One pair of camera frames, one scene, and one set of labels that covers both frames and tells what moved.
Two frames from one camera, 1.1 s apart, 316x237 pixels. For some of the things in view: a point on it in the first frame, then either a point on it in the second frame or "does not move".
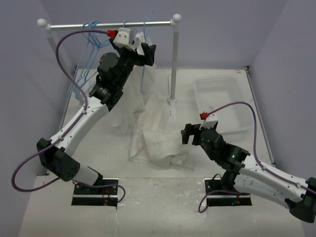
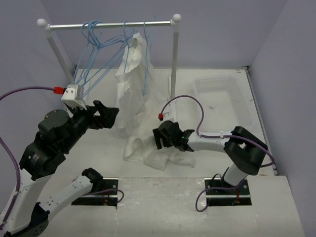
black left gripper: [149, 52] -> [107, 116]
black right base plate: [213, 184] does not move
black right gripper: [189, 129] -> [158, 135]
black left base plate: [103, 196] does not move
